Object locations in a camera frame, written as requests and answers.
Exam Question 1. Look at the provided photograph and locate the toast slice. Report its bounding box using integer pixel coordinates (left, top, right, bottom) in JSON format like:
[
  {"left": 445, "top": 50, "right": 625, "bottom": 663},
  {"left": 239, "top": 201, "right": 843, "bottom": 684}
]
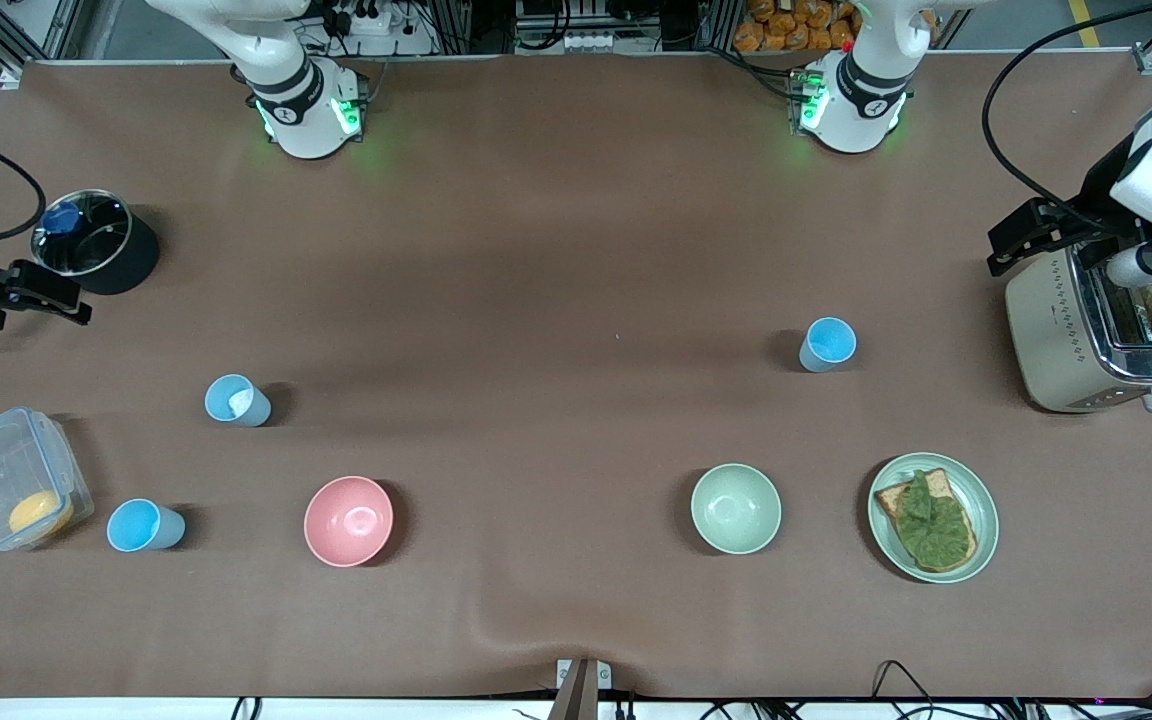
[{"left": 874, "top": 468, "right": 979, "bottom": 574}]

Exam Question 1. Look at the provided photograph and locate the pale green bowl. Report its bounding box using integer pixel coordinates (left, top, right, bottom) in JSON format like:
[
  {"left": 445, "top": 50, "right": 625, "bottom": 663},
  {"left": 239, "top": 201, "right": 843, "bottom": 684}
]
[{"left": 690, "top": 463, "right": 783, "bottom": 556}]

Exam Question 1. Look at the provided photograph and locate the light blue plastic cup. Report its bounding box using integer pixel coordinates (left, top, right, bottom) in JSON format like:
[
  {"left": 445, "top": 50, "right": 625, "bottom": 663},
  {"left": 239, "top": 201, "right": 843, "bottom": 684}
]
[
  {"left": 106, "top": 498, "right": 187, "bottom": 553},
  {"left": 798, "top": 317, "right": 858, "bottom": 374},
  {"left": 204, "top": 374, "right": 273, "bottom": 428}
]

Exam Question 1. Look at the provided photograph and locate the white power strip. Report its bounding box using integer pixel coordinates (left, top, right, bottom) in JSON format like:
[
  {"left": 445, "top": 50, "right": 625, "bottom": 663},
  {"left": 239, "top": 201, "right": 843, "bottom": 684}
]
[{"left": 321, "top": 0, "right": 437, "bottom": 56}]

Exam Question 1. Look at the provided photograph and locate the black looped cable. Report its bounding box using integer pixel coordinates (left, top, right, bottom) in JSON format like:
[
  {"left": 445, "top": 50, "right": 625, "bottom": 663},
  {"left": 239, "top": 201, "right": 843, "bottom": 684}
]
[{"left": 871, "top": 660, "right": 937, "bottom": 720}]

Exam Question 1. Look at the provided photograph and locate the bag of orange snacks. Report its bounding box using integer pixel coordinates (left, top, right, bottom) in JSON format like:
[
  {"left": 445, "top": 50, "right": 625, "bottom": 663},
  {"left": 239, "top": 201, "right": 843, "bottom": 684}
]
[{"left": 733, "top": 0, "right": 937, "bottom": 53}]

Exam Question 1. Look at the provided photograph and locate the green lettuce leaf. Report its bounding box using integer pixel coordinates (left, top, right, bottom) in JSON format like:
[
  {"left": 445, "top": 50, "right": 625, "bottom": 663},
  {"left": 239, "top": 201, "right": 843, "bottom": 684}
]
[{"left": 896, "top": 470, "right": 972, "bottom": 568}]

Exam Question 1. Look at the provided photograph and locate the black pot with blue handle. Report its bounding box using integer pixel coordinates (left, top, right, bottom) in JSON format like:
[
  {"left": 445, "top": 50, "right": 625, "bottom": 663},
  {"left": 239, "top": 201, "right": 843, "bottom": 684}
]
[{"left": 0, "top": 188, "right": 161, "bottom": 344}]

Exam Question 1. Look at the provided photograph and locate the beige steel toaster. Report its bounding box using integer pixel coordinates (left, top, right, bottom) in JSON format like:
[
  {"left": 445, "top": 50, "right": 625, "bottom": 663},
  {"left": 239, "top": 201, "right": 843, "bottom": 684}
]
[{"left": 1004, "top": 245, "right": 1152, "bottom": 414}]

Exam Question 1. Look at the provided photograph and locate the yellow orange round food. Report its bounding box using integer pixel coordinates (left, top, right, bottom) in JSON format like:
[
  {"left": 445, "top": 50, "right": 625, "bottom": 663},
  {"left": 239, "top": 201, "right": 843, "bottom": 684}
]
[{"left": 8, "top": 490, "right": 75, "bottom": 541}]

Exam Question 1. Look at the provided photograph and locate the pink bowl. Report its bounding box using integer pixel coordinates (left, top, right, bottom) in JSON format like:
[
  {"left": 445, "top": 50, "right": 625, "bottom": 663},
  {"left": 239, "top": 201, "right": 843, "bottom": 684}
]
[{"left": 303, "top": 475, "right": 395, "bottom": 568}]

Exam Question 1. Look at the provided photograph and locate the metal table clamp bracket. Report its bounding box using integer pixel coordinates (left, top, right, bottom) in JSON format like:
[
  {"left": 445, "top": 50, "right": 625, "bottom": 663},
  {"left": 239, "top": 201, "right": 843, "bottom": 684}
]
[{"left": 556, "top": 658, "right": 612, "bottom": 720}]

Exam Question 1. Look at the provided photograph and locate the pale green plate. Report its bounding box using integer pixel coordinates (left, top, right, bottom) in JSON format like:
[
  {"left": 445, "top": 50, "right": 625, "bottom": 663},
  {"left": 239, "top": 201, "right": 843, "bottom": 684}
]
[{"left": 867, "top": 452, "right": 1000, "bottom": 584}]

